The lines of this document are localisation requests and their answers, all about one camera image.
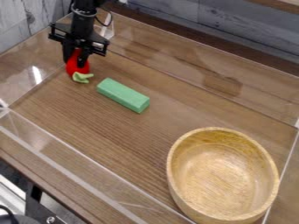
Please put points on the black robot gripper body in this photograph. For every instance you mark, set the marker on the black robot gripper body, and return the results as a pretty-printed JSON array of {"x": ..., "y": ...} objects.
[{"x": 79, "y": 33}]

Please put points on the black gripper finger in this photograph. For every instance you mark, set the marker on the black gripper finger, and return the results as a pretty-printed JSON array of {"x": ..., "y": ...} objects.
[
  {"x": 83, "y": 57},
  {"x": 69, "y": 49}
]

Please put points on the red plush strawberry toy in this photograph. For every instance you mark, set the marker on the red plush strawberry toy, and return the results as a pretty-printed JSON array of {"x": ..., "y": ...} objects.
[{"x": 79, "y": 74}]

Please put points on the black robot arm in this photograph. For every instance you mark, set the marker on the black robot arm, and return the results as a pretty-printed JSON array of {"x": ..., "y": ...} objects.
[{"x": 85, "y": 9}]

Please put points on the green rectangular block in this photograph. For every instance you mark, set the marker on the green rectangular block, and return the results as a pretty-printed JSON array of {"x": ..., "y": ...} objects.
[{"x": 123, "y": 95}]

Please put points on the round wooden bowl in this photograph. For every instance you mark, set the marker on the round wooden bowl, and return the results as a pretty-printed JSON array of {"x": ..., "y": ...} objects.
[{"x": 222, "y": 176}]

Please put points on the clear acrylic corner bracket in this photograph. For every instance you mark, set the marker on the clear acrylic corner bracket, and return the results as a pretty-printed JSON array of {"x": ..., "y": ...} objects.
[{"x": 106, "y": 27}]

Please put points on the clear acrylic enclosure walls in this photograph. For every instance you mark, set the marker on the clear acrylic enclosure walls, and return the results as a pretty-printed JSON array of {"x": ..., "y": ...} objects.
[{"x": 97, "y": 155}]

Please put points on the black metal table frame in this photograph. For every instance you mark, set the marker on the black metal table frame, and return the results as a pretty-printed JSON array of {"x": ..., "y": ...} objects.
[{"x": 35, "y": 209}]

